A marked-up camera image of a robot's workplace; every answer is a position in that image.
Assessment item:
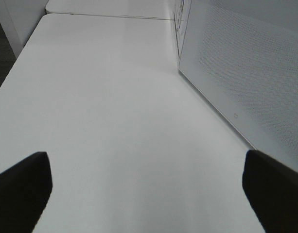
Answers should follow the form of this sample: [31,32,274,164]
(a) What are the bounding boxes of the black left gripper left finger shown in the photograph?
[0,152,53,233]

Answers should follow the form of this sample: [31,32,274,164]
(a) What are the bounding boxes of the white microwave oven body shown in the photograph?
[173,0,191,58]

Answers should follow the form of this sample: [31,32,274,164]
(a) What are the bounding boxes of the white microwave door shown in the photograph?
[179,0,298,172]

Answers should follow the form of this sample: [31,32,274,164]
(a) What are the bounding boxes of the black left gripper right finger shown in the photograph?
[242,150,298,233]

